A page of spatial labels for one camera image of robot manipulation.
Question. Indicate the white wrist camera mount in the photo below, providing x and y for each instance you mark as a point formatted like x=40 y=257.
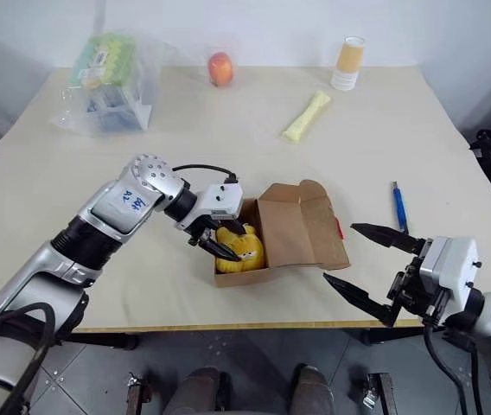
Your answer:
x=221 y=201
x=453 y=263

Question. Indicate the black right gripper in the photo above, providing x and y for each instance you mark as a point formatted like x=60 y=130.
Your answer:
x=414 y=294

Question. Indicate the blue white box in bag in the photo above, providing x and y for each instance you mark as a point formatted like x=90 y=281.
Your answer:
x=118 y=112

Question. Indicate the yellow cat plush toy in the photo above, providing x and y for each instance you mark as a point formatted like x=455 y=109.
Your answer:
x=250 y=255

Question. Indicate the red yellow apple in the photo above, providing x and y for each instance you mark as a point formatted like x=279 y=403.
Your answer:
x=220 y=69

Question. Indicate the clear plastic bag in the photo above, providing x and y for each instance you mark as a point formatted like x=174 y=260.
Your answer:
x=150 y=78

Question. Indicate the black table frame bar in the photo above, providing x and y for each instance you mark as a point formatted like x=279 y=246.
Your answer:
x=390 y=336
x=103 y=340

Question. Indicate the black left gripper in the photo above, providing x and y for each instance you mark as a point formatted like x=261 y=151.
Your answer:
x=202 y=231

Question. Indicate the dark rounded shape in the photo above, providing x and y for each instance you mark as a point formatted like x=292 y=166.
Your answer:
x=314 y=389
x=200 y=391

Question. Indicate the blue pen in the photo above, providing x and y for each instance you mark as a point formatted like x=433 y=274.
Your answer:
x=399 y=207

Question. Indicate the metal floor bracket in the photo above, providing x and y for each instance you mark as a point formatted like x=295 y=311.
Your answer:
x=379 y=395
x=138 y=395

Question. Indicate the brown cardboard box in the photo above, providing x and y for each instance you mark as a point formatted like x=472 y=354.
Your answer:
x=297 y=233

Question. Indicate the red tape strip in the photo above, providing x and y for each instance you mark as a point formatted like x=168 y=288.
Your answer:
x=339 y=228

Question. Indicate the long yellow snack pack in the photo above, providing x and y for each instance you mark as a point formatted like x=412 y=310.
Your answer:
x=306 y=119

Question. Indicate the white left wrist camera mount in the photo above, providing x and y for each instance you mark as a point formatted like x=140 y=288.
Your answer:
x=221 y=201

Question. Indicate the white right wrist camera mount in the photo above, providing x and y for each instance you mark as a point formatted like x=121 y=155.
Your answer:
x=453 y=263

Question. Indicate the green package in bag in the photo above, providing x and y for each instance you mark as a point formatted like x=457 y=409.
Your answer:
x=105 y=58

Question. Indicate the orange white paper cup stack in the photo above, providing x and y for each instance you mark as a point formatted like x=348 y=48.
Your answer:
x=349 y=62

